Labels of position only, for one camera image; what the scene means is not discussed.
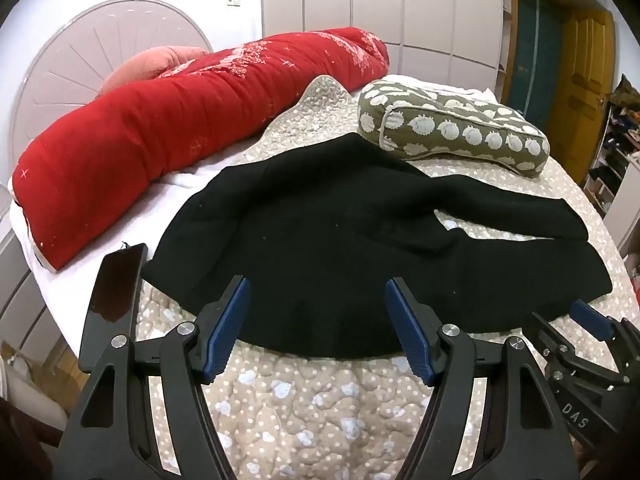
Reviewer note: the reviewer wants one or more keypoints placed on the beige quilted dotted blanket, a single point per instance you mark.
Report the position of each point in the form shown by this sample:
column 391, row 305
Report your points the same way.
column 310, row 400

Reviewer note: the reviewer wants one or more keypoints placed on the red floral quilt roll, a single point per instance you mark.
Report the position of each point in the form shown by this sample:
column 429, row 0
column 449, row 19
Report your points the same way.
column 150, row 125

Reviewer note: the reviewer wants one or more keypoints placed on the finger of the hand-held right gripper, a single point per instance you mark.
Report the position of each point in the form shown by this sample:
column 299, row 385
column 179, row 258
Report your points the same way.
column 592, row 317
column 547, row 345

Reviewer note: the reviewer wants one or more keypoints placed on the round pink headboard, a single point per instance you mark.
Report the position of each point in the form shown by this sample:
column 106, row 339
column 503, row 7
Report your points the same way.
column 85, row 50

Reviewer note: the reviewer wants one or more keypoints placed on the pink pillow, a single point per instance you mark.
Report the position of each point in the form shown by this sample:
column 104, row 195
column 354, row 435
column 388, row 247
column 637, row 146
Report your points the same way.
column 150, row 62

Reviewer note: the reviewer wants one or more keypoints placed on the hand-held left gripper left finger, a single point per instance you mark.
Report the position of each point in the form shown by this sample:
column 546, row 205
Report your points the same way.
column 225, row 330

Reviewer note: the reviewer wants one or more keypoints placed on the black pants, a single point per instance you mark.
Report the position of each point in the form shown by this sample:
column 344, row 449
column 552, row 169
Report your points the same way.
column 320, row 230

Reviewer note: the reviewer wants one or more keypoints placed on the white bed sheet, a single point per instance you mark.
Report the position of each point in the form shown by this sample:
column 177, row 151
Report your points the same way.
column 130, row 210

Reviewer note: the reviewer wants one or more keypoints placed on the white glossy wardrobe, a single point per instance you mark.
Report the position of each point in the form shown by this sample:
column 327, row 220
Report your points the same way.
column 380, row 5

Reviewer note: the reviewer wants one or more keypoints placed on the yellow wooden door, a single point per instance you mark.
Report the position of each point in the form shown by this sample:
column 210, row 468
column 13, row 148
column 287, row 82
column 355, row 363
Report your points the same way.
column 582, row 90

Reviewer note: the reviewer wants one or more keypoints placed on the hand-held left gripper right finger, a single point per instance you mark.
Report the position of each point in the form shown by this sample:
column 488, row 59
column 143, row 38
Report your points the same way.
column 407, row 330

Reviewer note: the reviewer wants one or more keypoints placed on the cluttered storage shelf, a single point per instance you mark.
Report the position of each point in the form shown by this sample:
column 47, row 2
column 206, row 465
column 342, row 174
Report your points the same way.
column 617, row 145

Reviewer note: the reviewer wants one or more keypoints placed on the black smartphone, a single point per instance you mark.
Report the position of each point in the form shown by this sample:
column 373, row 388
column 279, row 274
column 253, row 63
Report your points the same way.
column 117, row 285

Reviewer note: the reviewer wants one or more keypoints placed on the olive pillow with white spots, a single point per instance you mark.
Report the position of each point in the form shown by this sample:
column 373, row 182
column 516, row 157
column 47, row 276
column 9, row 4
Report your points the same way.
column 450, row 125

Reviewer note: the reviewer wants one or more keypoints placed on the teal door panel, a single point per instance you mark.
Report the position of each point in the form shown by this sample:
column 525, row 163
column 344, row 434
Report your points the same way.
column 532, row 50

